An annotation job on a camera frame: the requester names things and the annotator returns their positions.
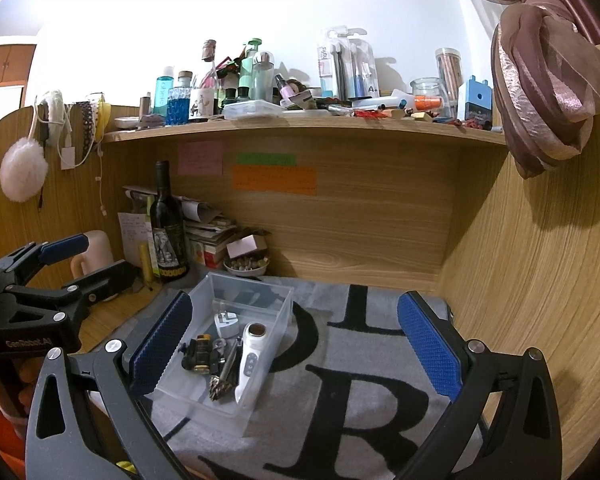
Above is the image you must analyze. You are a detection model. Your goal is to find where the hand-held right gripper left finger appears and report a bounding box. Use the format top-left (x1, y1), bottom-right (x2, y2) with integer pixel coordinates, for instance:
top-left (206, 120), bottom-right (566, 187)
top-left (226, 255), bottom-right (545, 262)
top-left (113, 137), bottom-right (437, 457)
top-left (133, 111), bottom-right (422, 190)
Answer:
top-left (25, 290), bottom-right (195, 480)

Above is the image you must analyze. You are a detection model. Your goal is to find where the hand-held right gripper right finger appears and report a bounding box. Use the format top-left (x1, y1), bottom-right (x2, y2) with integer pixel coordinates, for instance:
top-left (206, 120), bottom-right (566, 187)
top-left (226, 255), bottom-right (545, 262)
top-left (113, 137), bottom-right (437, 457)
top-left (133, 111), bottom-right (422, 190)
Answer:
top-left (396, 290), bottom-right (563, 480)

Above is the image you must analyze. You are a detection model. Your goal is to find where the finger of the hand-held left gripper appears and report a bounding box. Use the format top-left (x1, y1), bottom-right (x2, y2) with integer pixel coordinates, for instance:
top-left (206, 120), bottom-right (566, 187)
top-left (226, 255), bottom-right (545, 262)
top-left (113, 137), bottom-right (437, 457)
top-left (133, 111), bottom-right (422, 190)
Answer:
top-left (0, 234), bottom-right (91, 286)
top-left (5, 259), bottom-right (138, 322)

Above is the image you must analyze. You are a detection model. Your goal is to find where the black yellow toy vehicle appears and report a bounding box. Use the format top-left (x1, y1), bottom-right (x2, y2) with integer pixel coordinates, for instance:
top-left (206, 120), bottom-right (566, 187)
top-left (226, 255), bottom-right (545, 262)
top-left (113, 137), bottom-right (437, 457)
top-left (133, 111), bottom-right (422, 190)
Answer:
top-left (180, 332), bottom-right (221, 376)

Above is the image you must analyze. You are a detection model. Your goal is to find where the silver hair clip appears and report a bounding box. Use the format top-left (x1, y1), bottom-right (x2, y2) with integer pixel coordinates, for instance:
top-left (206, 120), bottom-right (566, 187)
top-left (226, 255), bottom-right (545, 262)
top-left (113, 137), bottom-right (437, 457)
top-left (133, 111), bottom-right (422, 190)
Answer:
top-left (208, 337), bottom-right (244, 403)

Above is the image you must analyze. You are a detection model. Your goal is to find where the clear plastic storage box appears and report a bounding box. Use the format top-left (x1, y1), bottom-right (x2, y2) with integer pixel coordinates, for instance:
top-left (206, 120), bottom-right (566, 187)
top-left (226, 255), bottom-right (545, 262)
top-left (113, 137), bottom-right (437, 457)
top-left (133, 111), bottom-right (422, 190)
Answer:
top-left (145, 271), bottom-right (296, 433)

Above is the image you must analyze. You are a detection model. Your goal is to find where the person's left hand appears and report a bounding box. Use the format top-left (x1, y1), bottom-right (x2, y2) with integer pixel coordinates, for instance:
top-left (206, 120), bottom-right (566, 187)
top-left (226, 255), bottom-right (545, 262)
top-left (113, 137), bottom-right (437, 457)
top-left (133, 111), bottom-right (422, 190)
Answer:
top-left (7, 358), bottom-right (48, 416)

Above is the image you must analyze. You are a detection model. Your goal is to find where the cream plastic jug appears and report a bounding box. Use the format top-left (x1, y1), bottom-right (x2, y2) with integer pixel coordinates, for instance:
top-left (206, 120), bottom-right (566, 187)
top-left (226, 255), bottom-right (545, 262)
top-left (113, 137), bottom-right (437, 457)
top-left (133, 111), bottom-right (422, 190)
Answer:
top-left (70, 230), bottom-right (115, 281)

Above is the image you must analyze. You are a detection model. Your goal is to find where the gold lip balm tube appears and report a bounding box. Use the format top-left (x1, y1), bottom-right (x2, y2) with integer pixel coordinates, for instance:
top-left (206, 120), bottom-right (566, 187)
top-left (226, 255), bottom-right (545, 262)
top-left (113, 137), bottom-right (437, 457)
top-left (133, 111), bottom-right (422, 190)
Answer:
top-left (138, 242), bottom-right (153, 281)

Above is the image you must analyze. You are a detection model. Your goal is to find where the white handwritten note paper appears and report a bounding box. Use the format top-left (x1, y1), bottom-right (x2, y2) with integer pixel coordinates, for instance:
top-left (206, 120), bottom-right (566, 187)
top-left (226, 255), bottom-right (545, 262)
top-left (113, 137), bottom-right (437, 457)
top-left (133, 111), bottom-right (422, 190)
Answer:
top-left (117, 211), bottom-right (153, 273)

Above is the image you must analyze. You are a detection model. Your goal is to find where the grey mat with black letters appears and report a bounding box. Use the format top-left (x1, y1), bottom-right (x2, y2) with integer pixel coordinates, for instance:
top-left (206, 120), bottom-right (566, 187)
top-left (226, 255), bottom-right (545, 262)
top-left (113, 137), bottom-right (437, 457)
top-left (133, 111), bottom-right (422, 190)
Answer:
top-left (117, 275), bottom-right (486, 480)

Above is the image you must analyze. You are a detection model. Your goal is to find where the white plug adapter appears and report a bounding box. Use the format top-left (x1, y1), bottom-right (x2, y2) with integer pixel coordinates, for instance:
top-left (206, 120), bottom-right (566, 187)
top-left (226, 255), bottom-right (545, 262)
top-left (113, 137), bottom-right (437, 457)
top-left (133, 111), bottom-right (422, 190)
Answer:
top-left (211, 311), bottom-right (242, 343)

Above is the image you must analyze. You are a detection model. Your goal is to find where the white handheld beauty device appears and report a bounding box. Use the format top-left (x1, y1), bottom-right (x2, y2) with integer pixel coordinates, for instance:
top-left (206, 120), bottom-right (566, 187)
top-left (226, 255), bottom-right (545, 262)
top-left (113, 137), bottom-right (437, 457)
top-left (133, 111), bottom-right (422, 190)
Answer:
top-left (234, 321), bottom-right (268, 405)

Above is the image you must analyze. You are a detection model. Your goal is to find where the dark elephant label wine bottle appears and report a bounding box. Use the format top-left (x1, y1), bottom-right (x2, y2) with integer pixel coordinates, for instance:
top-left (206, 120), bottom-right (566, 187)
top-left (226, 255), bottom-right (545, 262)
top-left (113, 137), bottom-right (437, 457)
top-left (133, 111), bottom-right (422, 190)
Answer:
top-left (149, 160), bottom-right (190, 283)

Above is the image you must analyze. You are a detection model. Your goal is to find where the white fluffy puff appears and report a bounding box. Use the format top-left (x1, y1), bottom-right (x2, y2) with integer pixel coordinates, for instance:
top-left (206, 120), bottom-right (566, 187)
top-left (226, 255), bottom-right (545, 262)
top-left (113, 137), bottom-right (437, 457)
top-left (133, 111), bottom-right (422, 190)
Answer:
top-left (0, 137), bottom-right (49, 204)

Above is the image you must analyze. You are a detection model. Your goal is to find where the stack of books and papers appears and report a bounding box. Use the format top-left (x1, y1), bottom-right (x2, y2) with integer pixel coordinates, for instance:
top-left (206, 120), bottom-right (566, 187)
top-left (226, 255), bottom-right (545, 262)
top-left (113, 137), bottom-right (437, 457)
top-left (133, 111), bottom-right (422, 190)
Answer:
top-left (182, 195), bottom-right (238, 268)

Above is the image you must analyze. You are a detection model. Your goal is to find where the white bowl of beads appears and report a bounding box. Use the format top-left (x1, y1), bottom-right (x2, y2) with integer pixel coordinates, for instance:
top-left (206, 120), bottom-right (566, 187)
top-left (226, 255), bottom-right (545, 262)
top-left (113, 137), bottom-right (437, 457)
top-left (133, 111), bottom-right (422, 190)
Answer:
top-left (223, 255), bottom-right (271, 277)

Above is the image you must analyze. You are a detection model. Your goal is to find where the patterned headband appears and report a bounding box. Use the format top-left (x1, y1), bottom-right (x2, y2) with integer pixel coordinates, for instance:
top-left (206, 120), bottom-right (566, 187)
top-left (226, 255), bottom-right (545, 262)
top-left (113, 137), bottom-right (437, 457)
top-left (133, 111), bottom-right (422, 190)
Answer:
top-left (75, 101), bottom-right (98, 161)

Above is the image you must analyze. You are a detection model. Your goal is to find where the white folded card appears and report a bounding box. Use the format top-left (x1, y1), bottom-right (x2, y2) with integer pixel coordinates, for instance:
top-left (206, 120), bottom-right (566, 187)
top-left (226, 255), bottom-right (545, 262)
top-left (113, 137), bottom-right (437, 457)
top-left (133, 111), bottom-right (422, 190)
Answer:
top-left (226, 234), bottom-right (268, 258)

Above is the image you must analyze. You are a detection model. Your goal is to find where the wooden desk hutch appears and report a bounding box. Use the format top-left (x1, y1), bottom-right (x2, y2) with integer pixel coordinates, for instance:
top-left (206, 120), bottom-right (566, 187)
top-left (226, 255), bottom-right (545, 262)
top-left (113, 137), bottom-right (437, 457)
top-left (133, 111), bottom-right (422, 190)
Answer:
top-left (0, 105), bottom-right (600, 480)

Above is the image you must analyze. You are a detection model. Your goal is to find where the yellow headband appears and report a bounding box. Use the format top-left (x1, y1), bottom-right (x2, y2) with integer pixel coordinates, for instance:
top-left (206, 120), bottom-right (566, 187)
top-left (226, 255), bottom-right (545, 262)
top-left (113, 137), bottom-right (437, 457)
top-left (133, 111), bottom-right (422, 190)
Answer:
top-left (95, 102), bottom-right (112, 141)

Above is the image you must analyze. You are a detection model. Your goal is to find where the white fluffy headband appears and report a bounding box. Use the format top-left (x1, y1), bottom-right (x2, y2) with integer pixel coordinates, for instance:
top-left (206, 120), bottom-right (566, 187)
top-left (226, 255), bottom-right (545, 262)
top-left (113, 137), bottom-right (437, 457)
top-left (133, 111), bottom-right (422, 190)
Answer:
top-left (37, 90), bottom-right (66, 143)

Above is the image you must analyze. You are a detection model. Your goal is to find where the pink sticky note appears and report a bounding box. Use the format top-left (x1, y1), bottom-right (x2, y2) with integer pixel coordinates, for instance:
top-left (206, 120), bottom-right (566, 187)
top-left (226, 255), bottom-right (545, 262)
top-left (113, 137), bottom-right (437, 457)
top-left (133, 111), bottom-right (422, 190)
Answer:
top-left (177, 141), bottom-right (224, 177)

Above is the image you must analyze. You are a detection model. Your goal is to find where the blue liquid glass bottle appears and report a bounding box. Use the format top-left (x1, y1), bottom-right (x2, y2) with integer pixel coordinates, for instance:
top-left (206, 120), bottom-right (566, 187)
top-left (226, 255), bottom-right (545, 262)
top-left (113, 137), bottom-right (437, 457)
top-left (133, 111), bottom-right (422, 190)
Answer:
top-left (166, 71), bottom-right (193, 126)

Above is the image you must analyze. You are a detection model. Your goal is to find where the teal liquid bottle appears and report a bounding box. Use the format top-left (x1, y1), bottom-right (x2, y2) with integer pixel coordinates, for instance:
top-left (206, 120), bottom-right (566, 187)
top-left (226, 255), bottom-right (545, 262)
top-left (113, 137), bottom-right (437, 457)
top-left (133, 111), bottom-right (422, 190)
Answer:
top-left (154, 66), bottom-right (176, 116)

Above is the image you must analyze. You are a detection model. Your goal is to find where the orange sticky note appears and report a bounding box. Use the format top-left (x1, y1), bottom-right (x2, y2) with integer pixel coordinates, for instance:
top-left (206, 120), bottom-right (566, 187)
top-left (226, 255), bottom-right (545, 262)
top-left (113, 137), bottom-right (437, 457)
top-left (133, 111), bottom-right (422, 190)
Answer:
top-left (231, 165), bottom-right (317, 197)

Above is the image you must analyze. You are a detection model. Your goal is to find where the white printed mug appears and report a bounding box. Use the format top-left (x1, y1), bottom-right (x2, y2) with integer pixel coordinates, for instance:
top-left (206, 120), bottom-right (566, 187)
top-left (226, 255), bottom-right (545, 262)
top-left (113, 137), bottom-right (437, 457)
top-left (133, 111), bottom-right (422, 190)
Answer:
top-left (189, 87), bottom-right (218, 122)

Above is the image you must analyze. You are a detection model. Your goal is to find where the green sticky note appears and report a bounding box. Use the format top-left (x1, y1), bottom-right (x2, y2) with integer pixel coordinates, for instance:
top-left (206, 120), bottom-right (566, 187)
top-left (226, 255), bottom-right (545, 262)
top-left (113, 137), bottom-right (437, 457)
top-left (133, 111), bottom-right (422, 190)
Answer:
top-left (236, 152), bottom-right (298, 166)

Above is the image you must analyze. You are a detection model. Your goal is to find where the clear lidded plastic container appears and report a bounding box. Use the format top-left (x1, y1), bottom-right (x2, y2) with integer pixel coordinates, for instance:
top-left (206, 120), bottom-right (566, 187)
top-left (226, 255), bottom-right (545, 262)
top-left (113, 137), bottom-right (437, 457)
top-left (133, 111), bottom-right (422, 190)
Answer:
top-left (223, 100), bottom-right (286, 121)

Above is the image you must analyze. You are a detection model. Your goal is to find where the corked clear glass bottle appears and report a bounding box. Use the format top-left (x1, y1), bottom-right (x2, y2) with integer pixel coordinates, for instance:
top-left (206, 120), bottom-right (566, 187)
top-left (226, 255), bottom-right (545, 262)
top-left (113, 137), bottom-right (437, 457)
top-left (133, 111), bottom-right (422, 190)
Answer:
top-left (192, 39), bottom-right (221, 121)

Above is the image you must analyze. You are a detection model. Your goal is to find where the blue white box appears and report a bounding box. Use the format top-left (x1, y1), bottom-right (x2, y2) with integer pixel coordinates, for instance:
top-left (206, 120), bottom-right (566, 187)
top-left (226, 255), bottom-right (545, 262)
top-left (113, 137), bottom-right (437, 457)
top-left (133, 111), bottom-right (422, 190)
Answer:
top-left (457, 75), bottom-right (493, 126)

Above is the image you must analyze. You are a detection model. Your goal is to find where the white tube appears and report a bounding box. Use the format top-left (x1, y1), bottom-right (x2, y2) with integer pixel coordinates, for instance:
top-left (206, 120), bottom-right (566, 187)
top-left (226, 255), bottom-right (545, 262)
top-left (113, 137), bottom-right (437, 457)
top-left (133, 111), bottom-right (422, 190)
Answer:
top-left (380, 89), bottom-right (413, 108)

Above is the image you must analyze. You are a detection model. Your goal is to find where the clear bottle with silver cap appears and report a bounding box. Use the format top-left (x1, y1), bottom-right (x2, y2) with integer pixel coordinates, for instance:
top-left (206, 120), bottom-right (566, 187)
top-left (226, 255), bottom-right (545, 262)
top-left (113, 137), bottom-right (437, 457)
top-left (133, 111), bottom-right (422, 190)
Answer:
top-left (252, 51), bottom-right (276, 103)

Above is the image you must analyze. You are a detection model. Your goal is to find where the mint green bottle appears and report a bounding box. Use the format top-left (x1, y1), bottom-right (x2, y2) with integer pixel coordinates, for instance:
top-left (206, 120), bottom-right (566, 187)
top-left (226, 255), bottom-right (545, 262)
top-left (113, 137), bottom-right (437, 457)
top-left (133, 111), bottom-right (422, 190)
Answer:
top-left (238, 38), bottom-right (263, 103)

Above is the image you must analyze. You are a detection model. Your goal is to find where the clear glass jar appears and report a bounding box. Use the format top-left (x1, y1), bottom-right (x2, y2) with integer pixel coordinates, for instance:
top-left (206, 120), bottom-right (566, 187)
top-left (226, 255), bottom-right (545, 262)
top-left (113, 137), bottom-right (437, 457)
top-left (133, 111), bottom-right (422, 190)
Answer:
top-left (410, 77), bottom-right (443, 111)

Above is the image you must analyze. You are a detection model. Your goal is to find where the small pink spray bottle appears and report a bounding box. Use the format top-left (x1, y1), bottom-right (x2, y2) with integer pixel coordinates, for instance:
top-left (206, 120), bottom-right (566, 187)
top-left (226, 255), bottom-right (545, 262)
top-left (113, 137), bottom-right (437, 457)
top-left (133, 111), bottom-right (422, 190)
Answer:
top-left (275, 74), bottom-right (293, 108)

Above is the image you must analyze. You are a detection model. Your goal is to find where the clear cylinder of pencils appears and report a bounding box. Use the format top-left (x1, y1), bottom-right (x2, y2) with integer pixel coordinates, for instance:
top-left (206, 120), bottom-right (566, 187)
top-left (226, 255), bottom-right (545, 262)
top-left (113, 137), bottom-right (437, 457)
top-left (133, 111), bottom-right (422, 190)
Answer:
top-left (435, 47), bottom-right (462, 121)

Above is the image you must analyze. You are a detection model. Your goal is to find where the pink tied curtain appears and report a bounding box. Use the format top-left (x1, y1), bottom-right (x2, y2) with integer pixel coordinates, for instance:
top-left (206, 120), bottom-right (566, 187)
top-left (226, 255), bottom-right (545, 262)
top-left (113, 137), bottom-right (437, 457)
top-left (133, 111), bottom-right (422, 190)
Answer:
top-left (422, 0), bottom-right (600, 179)

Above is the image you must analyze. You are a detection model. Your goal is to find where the toothbrush blister pack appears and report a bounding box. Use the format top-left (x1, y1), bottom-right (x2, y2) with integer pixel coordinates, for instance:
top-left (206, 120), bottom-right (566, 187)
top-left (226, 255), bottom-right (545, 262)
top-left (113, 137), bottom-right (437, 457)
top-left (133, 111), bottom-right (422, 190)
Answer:
top-left (319, 25), bottom-right (353, 101)
top-left (347, 30), bottom-right (381, 101)

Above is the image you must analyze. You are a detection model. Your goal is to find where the wooden wall cabinet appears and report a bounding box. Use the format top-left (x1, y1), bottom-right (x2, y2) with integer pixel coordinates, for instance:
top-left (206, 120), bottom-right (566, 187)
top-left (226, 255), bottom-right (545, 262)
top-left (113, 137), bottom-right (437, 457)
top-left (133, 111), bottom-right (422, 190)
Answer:
top-left (0, 42), bottom-right (38, 108)

